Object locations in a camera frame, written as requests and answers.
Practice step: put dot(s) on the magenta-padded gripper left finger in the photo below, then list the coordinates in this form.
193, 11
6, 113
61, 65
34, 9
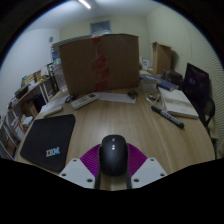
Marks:
76, 173

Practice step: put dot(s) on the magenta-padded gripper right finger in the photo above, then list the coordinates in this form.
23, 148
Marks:
148, 171

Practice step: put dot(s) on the black computer mouse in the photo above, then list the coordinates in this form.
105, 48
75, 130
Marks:
114, 155

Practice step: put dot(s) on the black mouse pad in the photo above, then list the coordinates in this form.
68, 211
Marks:
48, 141

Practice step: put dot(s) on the black marker pen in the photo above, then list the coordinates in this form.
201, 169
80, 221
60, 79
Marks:
167, 117

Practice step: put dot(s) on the white remote with display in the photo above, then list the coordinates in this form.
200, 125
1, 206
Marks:
84, 100

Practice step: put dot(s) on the long white paper strip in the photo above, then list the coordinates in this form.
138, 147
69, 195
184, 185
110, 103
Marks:
50, 104

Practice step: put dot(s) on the black binder clip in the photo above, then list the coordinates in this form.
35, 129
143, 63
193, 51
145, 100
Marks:
132, 94

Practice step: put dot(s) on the white paper sheet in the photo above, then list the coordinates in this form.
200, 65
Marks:
116, 97

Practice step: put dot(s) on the black office chair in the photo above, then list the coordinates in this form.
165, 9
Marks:
209, 115

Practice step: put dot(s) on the cluttered shelf unit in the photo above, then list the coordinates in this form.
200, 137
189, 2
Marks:
23, 106

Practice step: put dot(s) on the blue book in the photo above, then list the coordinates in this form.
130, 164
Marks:
160, 81

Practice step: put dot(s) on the clear glass jar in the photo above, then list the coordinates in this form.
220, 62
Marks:
60, 80

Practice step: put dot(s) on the large brown cardboard box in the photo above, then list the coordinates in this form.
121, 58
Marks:
100, 63

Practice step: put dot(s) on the small brown cardboard box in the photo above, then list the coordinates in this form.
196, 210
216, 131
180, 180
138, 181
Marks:
161, 58

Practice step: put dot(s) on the blue white display cabinet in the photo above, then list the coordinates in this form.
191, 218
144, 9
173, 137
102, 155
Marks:
55, 56

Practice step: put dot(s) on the ceiling tube light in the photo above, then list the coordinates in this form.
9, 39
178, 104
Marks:
85, 3

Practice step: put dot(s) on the round wall clock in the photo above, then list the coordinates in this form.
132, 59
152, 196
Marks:
51, 39

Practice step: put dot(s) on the wall air vent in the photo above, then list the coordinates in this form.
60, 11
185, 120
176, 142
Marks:
100, 26

